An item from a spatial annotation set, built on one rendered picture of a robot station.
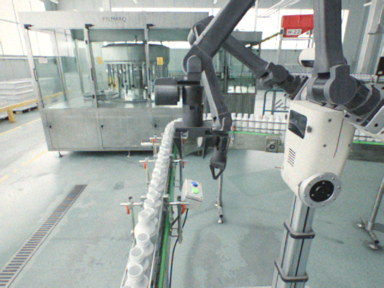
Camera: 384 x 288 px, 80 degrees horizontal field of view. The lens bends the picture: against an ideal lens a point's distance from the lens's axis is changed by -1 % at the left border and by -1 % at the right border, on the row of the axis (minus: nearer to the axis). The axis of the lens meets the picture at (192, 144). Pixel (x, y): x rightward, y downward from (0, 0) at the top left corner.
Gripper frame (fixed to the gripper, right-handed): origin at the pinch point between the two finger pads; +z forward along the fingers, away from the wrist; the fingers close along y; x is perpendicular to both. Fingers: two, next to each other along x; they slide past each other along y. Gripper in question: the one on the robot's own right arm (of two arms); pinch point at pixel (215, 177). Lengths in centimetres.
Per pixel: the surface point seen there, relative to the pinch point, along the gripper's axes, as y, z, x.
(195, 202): 6.5, 10.5, -5.5
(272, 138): -122, 10, 33
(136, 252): 44.9, 5.8, -13.7
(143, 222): 36.3, 2.5, -16.2
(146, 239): 38.9, 5.9, -13.4
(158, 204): 18.0, 8.2, -18.1
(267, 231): -121, 108, 53
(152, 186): 10.4, 6.2, -24.3
